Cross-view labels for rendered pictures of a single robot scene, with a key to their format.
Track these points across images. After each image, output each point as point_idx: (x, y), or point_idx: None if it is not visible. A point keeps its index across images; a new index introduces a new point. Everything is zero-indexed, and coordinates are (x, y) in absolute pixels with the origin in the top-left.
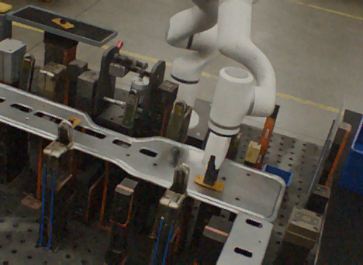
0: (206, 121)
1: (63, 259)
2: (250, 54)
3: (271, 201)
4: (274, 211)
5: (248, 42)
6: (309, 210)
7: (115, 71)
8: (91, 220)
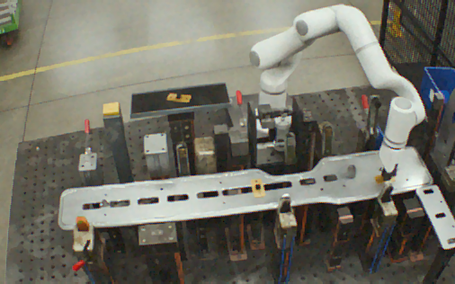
0: None
1: (302, 283)
2: (399, 83)
3: (422, 168)
4: (428, 174)
5: (395, 75)
6: None
7: (268, 125)
8: None
